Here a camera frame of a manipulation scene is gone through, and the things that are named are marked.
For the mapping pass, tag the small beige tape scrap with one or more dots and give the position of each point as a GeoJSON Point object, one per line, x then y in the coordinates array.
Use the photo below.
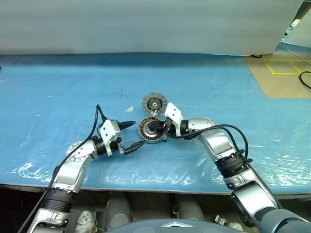
{"type": "Point", "coordinates": [130, 109]}

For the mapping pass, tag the grey rounded cylinder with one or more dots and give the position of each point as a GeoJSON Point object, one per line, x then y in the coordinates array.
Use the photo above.
{"type": "Point", "coordinates": [119, 211]}
{"type": "Point", "coordinates": [190, 208]}

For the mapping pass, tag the grey-blue robot torso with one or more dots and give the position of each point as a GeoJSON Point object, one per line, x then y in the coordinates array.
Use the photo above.
{"type": "Point", "coordinates": [160, 227]}

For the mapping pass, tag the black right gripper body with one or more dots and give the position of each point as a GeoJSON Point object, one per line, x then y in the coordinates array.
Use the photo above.
{"type": "Point", "coordinates": [170, 129]}

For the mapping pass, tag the blue plastic table cover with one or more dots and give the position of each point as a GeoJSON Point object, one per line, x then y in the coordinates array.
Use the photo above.
{"type": "Point", "coordinates": [73, 85]}

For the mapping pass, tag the white grey shoe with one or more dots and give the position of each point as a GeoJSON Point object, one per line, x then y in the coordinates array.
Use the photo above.
{"type": "Point", "coordinates": [224, 222]}

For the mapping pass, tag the white shoe green print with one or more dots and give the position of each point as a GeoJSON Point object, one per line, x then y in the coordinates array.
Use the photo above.
{"type": "Point", "coordinates": [86, 219]}

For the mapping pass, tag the white background panel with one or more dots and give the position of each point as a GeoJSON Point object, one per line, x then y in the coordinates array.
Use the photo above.
{"type": "Point", "coordinates": [301, 31]}

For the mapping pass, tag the silver motor housing copper windings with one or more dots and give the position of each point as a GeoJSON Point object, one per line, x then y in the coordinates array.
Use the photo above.
{"type": "Point", "coordinates": [143, 133]}

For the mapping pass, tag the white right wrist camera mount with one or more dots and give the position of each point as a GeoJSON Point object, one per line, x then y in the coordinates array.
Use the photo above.
{"type": "Point", "coordinates": [173, 112]}

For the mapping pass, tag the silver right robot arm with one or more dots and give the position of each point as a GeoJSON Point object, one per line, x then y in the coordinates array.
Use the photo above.
{"type": "Point", "coordinates": [218, 143]}

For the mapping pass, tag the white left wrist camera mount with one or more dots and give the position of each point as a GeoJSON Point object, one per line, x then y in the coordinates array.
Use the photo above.
{"type": "Point", "coordinates": [109, 131]}

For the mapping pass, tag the white backdrop board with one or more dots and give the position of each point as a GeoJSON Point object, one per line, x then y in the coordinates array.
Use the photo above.
{"type": "Point", "coordinates": [145, 24]}

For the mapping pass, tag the round silver housing lid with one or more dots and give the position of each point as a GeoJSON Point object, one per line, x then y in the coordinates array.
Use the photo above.
{"type": "Point", "coordinates": [148, 102]}

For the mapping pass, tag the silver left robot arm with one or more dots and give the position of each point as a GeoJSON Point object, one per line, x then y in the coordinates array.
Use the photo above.
{"type": "Point", "coordinates": [70, 172]}

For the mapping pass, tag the brown cardboard floor mat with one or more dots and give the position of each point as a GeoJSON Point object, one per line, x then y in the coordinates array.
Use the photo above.
{"type": "Point", "coordinates": [279, 82]}

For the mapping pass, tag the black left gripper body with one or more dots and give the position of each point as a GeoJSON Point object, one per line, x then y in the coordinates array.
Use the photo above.
{"type": "Point", "coordinates": [116, 145]}

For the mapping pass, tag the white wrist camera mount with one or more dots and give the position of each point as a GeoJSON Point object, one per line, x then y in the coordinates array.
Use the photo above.
{"type": "Point", "coordinates": [109, 131]}
{"type": "Point", "coordinates": [173, 112]}

